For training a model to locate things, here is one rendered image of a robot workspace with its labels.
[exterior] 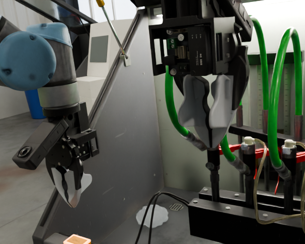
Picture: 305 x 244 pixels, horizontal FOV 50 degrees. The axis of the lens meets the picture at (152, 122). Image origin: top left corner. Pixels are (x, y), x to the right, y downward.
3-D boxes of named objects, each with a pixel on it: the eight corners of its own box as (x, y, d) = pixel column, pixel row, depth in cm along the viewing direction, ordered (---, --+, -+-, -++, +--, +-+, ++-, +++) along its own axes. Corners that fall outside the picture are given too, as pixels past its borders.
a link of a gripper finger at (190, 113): (172, 158, 39) (164, 79, 36) (192, 141, 43) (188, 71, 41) (196, 160, 37) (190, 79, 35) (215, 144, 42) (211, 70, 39)
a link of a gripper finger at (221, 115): (196, 160, 37) (190, 79, 35) (215, 144, 42) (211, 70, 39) (223, 164, 35) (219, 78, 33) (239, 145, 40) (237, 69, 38)
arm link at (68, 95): (56, 87, 58) (26, 87, 62) (60, 112, 59) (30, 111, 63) (85, 80, 64) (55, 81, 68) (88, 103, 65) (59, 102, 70)
